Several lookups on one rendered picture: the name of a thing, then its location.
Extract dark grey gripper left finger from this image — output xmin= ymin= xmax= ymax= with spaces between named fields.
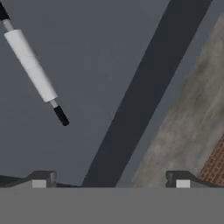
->
xmin=0 ymin=170 xmax=58 ymax=189

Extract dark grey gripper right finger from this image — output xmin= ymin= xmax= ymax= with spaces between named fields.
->
xmin=164 ymin=170 xmax=224 ymax=189

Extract white rolling pin black handles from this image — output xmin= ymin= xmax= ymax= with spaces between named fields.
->
xmin=0 ymin=2 xmax=70 ymax=127

